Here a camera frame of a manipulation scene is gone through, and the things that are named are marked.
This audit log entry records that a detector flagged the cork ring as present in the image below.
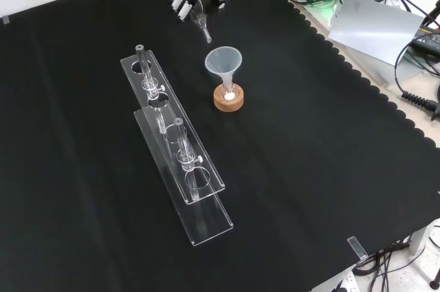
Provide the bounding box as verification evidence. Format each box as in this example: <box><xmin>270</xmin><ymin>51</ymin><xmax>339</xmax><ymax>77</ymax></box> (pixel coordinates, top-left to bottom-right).
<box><xmin>213</xmin><ymin>83</ymin><xmax>248</xmax><ymax>113</ymax></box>

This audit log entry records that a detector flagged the clear tape strip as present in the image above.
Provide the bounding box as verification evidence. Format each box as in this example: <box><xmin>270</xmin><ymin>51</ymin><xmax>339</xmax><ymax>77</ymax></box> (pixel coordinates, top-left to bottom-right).
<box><xmin>346</xmin><ymin>235</ymin><xmax>368</xmax><ymax>260</ymax></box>

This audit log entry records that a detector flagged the clear acrylic funnel stand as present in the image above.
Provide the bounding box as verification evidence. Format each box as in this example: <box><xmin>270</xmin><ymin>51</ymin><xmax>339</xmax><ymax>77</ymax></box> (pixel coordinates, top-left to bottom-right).
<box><xmin>120</xmin><ymin>44</ymin><xmax>235</xmax><ymax>248</ymax></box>

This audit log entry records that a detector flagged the black cloth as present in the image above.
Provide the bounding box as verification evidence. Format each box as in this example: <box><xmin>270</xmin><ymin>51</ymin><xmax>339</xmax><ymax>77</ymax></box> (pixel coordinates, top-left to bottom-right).
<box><xmin>0</xmin><ymin>0</ymin><xmax>440</xmax><ymax>292</ymax></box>

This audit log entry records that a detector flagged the clear glass weighing funnel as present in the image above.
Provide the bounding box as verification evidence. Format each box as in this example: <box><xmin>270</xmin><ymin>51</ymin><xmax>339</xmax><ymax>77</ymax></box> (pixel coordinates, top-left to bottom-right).
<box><xmin>190</xmin><ymin>0</ymin><xmax>213</xmax><ymax>44</ymax></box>

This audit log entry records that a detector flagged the translucent plastic funnel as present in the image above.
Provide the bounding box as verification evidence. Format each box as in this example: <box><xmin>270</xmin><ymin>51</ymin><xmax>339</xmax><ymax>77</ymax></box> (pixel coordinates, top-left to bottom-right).
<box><xmin>204</xmin><ymin>46</ymin><xmax>243</xmax><ymax>98</ymax></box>

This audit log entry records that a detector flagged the white table leg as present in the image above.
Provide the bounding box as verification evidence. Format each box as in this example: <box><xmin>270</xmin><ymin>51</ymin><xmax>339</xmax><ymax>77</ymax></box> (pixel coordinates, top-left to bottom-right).
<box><xmin>408</xmin><ymin>218</ymin><xmax>436</xmax><ymax>256</ymax></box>

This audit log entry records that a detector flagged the white power strip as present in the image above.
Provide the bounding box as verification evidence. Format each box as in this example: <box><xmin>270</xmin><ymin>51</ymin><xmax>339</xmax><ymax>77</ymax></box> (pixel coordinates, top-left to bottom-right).
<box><xmin>329</xmin><ymin>270</ymin><xmax>359</xmax><ymax>292</ymax></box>

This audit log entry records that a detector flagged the black cable with ribbed plug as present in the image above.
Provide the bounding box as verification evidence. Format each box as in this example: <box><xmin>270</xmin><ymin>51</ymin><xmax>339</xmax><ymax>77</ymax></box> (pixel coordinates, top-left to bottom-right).
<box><xmin>393</xmin><ymin>38</ymin><xmax>440</xmax><ymax>118</ymax></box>

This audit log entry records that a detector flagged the small round-bottom glass flask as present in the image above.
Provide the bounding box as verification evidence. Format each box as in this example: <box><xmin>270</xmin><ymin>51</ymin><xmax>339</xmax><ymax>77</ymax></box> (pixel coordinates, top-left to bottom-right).
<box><xmin>220</xmin><ymin>78</ymin><xmax>239</xmax><ymax>102</ymax></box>

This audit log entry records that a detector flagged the black power adapter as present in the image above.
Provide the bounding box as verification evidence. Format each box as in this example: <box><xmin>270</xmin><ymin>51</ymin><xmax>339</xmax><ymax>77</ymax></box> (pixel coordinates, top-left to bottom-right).
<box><xmin>410</xmin><ymin>23</ymin><xmax>440</xmax><ymax>56</ymax></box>

